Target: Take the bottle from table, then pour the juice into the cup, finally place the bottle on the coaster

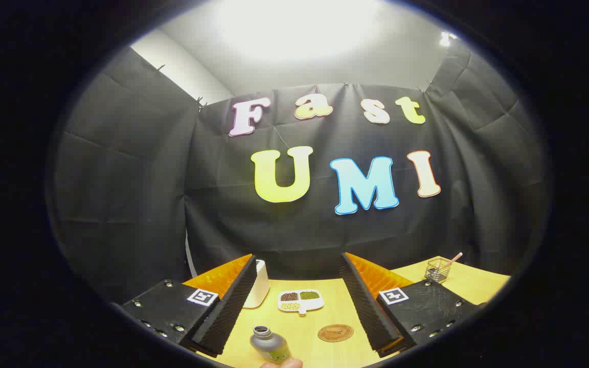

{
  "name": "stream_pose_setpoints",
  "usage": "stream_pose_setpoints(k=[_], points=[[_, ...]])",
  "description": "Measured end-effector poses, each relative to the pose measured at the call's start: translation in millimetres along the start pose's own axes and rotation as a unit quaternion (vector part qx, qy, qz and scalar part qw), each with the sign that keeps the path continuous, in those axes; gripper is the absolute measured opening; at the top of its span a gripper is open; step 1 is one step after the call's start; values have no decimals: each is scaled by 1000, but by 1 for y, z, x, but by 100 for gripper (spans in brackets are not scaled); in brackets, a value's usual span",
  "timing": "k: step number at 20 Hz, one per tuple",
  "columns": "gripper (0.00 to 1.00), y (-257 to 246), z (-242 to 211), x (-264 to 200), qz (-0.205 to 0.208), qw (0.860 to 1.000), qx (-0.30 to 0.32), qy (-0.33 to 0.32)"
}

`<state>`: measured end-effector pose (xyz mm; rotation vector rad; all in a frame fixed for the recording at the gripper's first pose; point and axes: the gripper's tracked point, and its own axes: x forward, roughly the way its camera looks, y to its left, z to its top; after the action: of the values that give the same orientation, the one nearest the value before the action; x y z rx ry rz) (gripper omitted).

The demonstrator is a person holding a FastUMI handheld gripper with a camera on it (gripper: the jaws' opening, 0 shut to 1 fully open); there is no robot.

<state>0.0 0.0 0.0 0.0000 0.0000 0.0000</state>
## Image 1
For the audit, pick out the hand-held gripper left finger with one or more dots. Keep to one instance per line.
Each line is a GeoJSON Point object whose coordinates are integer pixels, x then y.
{"type": "Point", "coordinates": [233, 306]}

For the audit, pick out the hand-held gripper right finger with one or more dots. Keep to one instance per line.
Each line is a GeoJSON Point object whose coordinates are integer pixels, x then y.
{"type": "Point", "coordinates": [366, 306]}

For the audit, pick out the round cork coaster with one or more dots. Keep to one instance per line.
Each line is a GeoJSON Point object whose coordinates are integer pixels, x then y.
{"type": "Point", "coordinates": [335, 333]}

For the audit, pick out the silver bottle with green label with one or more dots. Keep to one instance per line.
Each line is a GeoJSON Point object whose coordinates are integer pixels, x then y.
{"type": "Point", "coordinates": [269, 345]}

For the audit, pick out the wooden table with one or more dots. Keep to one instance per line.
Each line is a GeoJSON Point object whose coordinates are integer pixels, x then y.
{"type": "Point", "coordinates": [333, 306]}

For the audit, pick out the white toaster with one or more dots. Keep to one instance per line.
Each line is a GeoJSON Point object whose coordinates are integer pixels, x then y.
{"type": "Point", "coordinates": [259, 286]}

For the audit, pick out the white divided tray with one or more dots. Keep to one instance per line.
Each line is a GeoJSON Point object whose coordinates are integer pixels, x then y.
{"type": "Point", "coordinates": [315, 305]}

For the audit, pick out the yellow soybeans heap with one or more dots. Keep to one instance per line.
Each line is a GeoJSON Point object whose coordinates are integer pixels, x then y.
{"type": "Point", "coordinates": [290, 306]}

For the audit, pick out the dark brown beans heap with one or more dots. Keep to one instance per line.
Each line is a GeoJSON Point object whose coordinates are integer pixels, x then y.
{"type": "Point", "coordinates": [289, 296]}

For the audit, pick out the green beans heap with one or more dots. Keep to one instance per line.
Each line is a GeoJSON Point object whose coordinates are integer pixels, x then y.
{"type": "Point", "coordinates": [310, 295]}

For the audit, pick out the black backdrop cloth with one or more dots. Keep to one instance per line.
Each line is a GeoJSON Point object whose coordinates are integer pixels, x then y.
{"type": "Point", "coordinates": [274, 230]}

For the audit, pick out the pink straw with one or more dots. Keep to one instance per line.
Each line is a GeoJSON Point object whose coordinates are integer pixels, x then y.
{"type": "Point", "coordinates": [455, 258]}

